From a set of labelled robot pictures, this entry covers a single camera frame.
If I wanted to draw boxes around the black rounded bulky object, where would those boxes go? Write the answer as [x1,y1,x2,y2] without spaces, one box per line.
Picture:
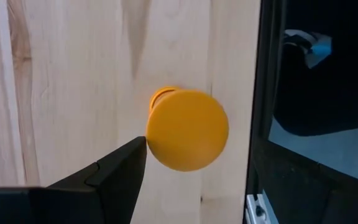
[273,0,358,137]

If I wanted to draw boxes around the white metal bracket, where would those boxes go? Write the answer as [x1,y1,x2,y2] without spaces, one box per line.
[245,192,280,224]

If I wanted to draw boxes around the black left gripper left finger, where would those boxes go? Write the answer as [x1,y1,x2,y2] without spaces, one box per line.
[0,136,148,224]

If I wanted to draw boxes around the orange capped hourglass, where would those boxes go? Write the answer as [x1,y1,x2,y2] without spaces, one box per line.
[145,86,230,172]

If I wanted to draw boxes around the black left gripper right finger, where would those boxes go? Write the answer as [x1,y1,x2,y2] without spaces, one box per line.
[252,136,358,224]

